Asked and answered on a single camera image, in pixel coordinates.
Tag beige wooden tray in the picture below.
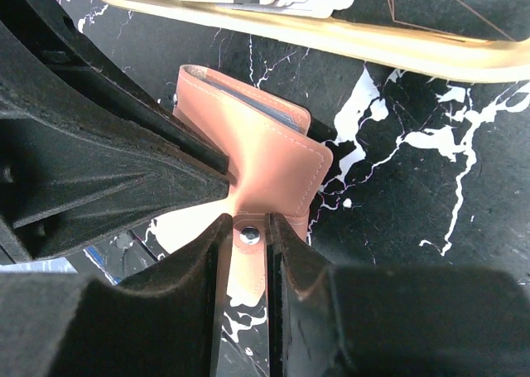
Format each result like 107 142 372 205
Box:
102 0 529 83

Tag pink leather card holder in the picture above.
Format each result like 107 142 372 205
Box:
151 65 333 307

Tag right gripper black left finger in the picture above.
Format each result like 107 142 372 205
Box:
1 214 232 376

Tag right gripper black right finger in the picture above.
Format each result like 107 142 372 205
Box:
267 213 529 376

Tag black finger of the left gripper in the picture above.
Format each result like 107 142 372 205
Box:
7 0 228 174
1 27 228 261

